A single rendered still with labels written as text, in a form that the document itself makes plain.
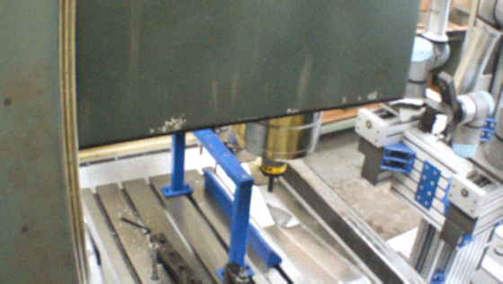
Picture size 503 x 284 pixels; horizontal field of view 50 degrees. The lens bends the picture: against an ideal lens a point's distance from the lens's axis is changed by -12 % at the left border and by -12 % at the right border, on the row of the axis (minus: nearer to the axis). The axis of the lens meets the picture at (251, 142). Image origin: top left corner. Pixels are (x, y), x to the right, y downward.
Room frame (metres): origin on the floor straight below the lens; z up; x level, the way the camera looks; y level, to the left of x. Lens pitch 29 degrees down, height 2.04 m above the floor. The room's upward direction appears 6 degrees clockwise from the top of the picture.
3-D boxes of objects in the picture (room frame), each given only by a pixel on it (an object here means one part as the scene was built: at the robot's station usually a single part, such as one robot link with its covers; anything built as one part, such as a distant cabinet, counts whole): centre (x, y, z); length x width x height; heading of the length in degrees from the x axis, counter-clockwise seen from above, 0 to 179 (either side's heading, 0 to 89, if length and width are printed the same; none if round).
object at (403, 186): (1.87, -0.77, 0.94); 0.36 x 0.27 x 0.27; 35
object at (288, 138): (1.03, -0.05, 1.53); 0.16 x 0.16 x 0.12
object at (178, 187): (1.66, 0.23, 1.05); 0.10 x 0.05 x 0.30; 120
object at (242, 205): (1.28, 0.01, 1.05); 0.10 x 0.05 x 0.30; 120
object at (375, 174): (2.03, -0.60, 0.89); 0.36 x 0.10 x 0.09; 125
